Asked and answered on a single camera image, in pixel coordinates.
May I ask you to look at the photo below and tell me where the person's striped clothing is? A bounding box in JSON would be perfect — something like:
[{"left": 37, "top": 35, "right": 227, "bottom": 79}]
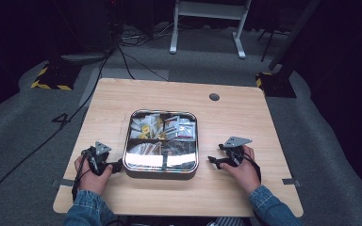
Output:
[{"left": 206, "top": 217, "right": 247, "bottom": 226}]

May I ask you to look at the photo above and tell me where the black yellow striped stand base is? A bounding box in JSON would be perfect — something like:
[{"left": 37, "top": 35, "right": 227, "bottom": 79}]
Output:
[
  {"left": 255, "top": 71, "right": 297, "bottom": 99},
  {"left": 30, "top": 60, "right": 83, "bottom": 92}
]

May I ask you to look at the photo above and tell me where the right hand-held gripper cable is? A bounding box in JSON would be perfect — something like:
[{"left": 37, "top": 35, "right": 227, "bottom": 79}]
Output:
[{"left": 240, "top": 153, "right": 263, "bottom": 184}]

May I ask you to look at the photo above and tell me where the bundle of floor cables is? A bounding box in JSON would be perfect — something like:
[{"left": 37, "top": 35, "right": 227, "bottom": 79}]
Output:
[{"left": 119, "top": 21, "right": 173, "bottom": 48}]

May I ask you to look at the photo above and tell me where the person's left hand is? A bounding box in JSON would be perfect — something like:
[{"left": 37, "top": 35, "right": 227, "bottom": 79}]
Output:
[{"left": 74, "top": 155, "right": 114, "bottom": 196}]

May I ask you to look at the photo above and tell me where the pile of white yellow sachets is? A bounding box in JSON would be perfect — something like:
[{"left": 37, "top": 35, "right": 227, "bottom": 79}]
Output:
[{"left": 129, "top": 114, "right": 165, "bottom": 140}]

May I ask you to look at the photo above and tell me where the person's right hand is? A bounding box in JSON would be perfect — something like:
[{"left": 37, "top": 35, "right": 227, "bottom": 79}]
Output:
[{"left": 221, "top": 145, "right": 262, "bottom": 196}]

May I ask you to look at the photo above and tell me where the left hand-held gripper cable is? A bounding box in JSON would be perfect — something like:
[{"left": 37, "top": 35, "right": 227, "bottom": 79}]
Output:
[{"left": 71, "top": 150, "right": 91, "bottom": 202}]

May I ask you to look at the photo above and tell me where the black slanted pole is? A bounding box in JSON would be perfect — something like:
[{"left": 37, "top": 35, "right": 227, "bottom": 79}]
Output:
[{"left": 267, "top": 0, "right": 322, "bottom": 72}]

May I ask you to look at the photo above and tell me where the thin black floor cable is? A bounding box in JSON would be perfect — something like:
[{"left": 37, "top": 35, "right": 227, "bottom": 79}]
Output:
[{"left": 117, "top": 46, "right": 170, "bottom": 82}]

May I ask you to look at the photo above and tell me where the long black floor cable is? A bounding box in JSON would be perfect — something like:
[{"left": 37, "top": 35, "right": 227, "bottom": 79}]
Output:
[{"left": 0, "top": 46, "right": 116, "bottom": 211}]

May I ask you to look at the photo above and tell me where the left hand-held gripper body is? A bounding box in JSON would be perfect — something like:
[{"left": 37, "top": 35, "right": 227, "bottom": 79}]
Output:
[{"left": 81, "top": 140, "right": 112, "bottom": 176}]

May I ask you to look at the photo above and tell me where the pile of white grey sachets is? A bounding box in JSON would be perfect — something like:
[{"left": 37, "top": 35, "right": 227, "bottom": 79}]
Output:
[{"left": 163, "top": 115, "right": 198, "bottom": 142}]

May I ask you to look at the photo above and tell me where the white metal stand frame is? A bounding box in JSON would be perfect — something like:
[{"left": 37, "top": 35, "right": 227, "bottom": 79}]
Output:
[{"left": 169, "top": 0, "right": 253, "bottom": 60}]

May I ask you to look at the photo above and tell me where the clear lid with metal rim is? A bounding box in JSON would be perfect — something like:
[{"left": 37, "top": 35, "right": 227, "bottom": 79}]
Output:
[{"left": 122, "top": 108, "right": 200, "bottom": 175}]

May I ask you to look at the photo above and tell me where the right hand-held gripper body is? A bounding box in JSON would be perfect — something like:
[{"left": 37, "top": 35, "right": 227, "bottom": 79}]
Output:
[{"left": 222, "top": 136, "right": 253, "bottom": 168}]

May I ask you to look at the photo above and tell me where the pile of white brown sachets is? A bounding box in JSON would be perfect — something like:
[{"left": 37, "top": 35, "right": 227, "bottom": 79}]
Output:
[{"left": 127, "top": 141, "right": 164, "bottom": 156}]

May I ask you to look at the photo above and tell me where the grey tape strip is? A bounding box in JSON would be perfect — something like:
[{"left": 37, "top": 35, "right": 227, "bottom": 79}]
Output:
[
  {"left": 51, "top": 178, "right": 75, "bottom": 188},
  {"left": 281, "top": 177, "right": 302, "bottom": 187}
]

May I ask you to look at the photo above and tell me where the hand-held gripper cable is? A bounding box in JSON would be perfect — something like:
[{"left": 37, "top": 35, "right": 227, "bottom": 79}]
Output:
[
  {"left": 240, "top": 153, "right": 263, "bottom": 184},
  {"left": 71, "top": 150, "right": 91, "bottom": 202}
]

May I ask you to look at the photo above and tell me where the pile of dark packets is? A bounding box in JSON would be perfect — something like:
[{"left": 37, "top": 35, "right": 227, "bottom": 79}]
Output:
[{"left": 165, "top": 140, "right": 198, "bottom": 156}]

